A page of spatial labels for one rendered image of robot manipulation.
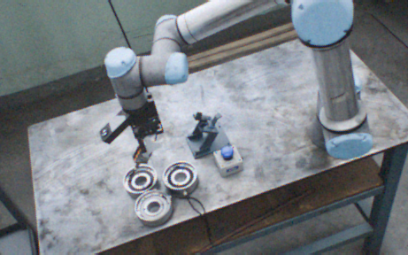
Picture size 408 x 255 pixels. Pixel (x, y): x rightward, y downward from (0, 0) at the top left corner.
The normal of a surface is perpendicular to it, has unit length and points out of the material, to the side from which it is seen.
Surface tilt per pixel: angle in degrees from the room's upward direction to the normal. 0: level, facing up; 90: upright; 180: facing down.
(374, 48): 0
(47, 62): 90
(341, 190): 0
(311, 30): 82
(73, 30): 90
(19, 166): 0
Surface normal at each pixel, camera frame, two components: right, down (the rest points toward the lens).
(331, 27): -0.08, 0.65
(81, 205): -0.14, -0.67
